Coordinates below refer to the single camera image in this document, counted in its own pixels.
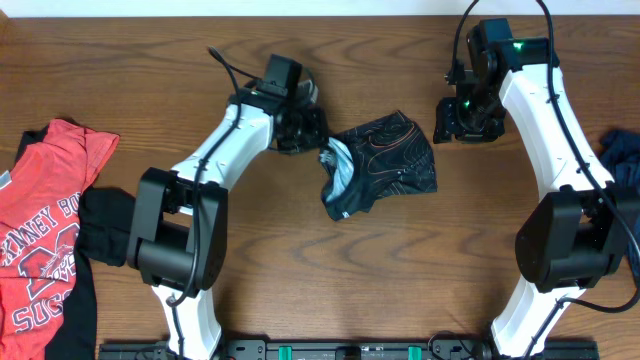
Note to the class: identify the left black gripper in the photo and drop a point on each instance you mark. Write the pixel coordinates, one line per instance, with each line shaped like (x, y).
(317, 134)

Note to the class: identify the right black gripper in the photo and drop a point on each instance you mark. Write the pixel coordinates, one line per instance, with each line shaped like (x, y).
(448, 123)

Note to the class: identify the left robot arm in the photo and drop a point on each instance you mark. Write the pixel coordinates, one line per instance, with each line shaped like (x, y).
(178, 236)

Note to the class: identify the dark navy blue garment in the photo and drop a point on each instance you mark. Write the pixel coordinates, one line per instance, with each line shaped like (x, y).
(621, 158)

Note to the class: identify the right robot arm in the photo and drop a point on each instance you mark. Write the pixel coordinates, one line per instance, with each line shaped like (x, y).
(582, 224)

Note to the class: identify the black orange-patterned jersey shirt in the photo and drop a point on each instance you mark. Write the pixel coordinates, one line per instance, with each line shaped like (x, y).
(389, 156)

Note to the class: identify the plain black garment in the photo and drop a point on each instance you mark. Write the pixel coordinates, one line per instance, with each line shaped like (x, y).
(103, 233)

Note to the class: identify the red printed t-shirt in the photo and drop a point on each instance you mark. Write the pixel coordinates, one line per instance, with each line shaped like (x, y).
(40, 199)

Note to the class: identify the black mounting rail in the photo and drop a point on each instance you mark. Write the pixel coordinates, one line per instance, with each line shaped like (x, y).
(439, 349)

